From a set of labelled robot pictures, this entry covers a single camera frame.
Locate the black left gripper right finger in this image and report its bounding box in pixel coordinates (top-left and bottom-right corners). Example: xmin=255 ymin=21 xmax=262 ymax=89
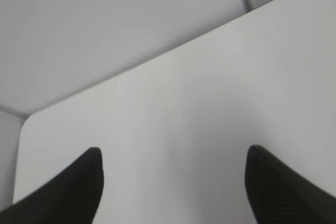
xmin=245 ymin=145 xmax=335 ymax=223

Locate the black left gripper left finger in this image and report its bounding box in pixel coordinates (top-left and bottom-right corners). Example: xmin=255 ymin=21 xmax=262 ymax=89
xmin=1 ymin=147 xmax=104 ymax=223

